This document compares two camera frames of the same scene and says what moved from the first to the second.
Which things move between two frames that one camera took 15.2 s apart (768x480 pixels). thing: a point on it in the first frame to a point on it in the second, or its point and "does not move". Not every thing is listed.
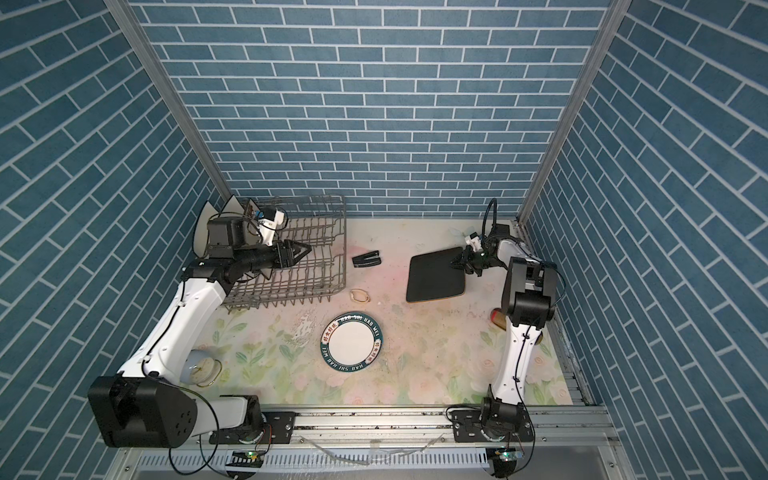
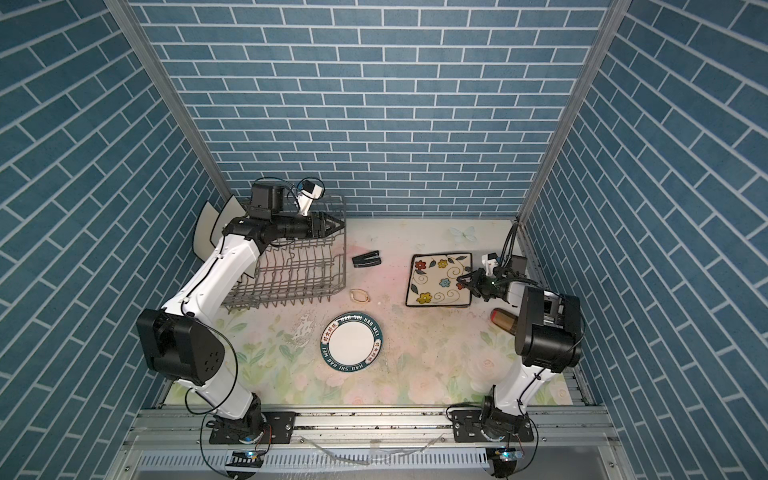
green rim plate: [352, 341] does not move
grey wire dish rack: [320, 222] does not move
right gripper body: [476, 263] to [485, 286]
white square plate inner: [233, 206] does not move
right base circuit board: [509, 455] does not move
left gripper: [289, 259] to [323, 218]
